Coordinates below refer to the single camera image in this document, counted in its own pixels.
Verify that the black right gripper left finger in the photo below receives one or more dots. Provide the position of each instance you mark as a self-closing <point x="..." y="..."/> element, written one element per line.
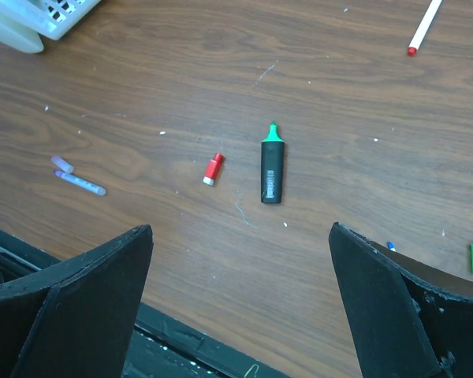
<point x="75" y="318"/>

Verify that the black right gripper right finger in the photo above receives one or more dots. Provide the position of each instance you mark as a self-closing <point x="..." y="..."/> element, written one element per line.
<point x="407" y="319"/>

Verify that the purple marker pen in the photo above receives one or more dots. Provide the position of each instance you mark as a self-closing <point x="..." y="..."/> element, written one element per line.
<point x="82" y="183"/>

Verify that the translucent purple pen cap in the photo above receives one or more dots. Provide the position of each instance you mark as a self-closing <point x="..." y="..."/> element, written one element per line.
<point x="62" y="164"/>

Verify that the black green highlighter pen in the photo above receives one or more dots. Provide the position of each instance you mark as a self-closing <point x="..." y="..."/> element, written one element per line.
<point x="272" y="166"/>

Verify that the blue pen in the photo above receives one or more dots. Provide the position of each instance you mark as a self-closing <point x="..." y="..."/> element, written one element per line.
<point x="391" y="246"/>

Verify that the red pen cap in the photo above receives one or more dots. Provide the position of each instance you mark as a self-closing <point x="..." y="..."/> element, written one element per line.
<point x="213" y="168"/>

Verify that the white red pen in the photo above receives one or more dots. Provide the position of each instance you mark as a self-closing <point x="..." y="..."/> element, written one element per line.
<point x="423" y="27"/>

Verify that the white dish rack basket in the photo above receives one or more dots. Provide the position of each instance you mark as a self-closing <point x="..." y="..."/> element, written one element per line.
<point x="23" y="23"/>

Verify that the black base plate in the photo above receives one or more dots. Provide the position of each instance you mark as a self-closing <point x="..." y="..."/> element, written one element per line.
<point x="160" y="346"/>

